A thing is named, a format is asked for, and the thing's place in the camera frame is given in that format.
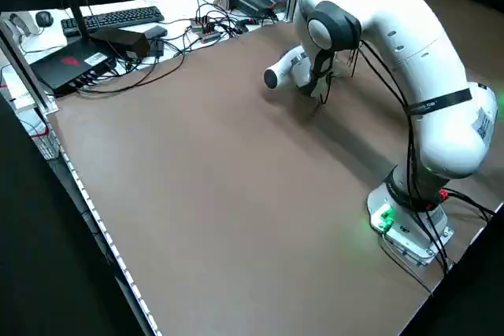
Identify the black metal tripod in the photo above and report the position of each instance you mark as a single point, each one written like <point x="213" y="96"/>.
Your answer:
<point x="353" y="64"/>

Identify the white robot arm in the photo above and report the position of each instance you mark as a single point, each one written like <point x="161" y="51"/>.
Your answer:
<point x="433" y="76"/>

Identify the usb hub with red plugs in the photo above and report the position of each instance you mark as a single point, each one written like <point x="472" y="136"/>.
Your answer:
<point x="206" y="33"/>

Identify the black power adapter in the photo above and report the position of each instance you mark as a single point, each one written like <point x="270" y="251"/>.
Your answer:
<point x="122" y="43"/>

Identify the black keyboard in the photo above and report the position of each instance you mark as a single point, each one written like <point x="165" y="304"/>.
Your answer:
<point x="114" y="19"/>

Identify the black computer with red logo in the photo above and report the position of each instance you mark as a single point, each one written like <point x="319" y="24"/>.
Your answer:
<point x="71" y="62"/>

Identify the black monitor stand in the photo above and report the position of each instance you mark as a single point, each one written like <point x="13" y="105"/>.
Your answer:
<point x="80" y="21"/>

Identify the black computer mouse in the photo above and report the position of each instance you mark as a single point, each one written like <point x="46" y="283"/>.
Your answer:
<point x="44" y="18"/>

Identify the aluminium frame post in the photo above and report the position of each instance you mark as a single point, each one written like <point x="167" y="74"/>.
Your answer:
<point x="27" y="64"/>

